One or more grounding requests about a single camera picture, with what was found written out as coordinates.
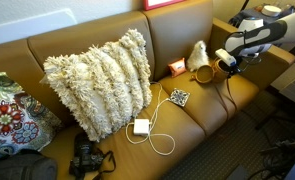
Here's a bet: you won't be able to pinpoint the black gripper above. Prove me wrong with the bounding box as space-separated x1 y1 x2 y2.
227 59 247 77

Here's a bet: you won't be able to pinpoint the cream shaggy pillow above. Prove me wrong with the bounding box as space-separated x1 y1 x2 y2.
42 28 154 143

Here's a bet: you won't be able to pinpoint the white power adapter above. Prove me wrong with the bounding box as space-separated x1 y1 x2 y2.
132 118 151 136

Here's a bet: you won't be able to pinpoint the white round bowl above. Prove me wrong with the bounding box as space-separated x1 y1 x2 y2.
260 4 283 18

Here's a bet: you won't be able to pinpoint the blue patterned tile coaster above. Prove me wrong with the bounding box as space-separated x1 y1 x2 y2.
169 87 191 108

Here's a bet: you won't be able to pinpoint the tangled black floor cables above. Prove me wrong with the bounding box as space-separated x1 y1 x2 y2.
248 134 295 180

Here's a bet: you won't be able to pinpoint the woven round basket bag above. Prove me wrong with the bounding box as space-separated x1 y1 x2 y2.
190 58 239 115

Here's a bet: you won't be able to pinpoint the mustard leather couch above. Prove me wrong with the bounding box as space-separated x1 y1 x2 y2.
0 0 295 180

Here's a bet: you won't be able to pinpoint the black DSLR camera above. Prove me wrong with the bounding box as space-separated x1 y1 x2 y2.
68 132 117 180

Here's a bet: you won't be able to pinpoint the white charger cable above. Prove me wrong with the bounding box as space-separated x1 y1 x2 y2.
124 81 177 157

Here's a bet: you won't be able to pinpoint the floral patterned pillow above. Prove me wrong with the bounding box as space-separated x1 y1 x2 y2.
0 92 64 164
0 71 24 104

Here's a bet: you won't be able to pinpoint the orange wipes packet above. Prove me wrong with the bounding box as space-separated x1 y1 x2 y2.
167 57 188 79

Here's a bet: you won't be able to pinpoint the dark kettle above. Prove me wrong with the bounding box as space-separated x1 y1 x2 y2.
278 4 295 16

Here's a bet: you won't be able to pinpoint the red framed picture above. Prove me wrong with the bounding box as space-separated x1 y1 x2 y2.
143 0 187 12

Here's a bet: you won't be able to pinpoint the black camera bag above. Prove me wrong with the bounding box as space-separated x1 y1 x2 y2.
0 148 59 180

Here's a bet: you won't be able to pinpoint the white fluffy plush toy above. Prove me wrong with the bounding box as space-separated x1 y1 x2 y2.
186 40 211 73

